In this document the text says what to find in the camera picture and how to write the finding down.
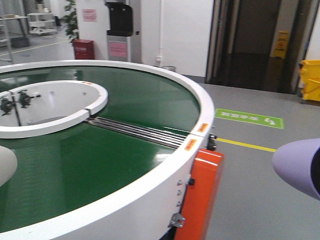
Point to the black bearing mount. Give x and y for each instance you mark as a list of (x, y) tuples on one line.
[(6, 106), (25, 99)]

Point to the yellow mop bucket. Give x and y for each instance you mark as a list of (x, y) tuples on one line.
[(310, 76)]

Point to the beige plastic cup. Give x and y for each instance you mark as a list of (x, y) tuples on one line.
[(8, 164)]

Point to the lavender plastic cup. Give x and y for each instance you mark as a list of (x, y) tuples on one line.
[(298, 164)]

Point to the orange conveyor motor cover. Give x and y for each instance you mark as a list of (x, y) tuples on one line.
[(199, 200)]

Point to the black storage crate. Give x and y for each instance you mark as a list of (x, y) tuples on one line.
[(19, 42)]

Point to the yellow wet floor sign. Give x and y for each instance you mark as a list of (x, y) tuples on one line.
[(281, 45)]

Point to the green circular conveyor belt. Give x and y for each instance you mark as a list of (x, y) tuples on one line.
[(63, 171)]

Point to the wire mesh trash bin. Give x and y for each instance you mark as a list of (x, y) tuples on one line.
[(169, 68)]

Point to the red fire extinguisher cabinet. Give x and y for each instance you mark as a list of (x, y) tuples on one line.
[(83, 49)]

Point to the white utility cart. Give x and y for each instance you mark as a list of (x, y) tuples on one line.
[(41, 23)]

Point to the pink wall notice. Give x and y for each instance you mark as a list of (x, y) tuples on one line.
[(89, 15)]

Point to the green floor sign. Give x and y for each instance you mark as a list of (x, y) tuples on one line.
[(251, 118)]

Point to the white outer conveyor rim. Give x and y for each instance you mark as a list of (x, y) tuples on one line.
[(142, 209)]

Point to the black bearing mount left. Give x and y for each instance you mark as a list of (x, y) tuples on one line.
[(6, 106)]

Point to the steel conveyor rollers right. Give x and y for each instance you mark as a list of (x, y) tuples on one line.
[(153, 135)]

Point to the black bearing mount right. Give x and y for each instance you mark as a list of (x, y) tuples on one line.
[(25, 99)]

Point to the green potted plant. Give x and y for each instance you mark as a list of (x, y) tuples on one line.
[(71, 20)]

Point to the black silver water dispenser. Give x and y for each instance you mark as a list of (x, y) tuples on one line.
[(120, 29)]

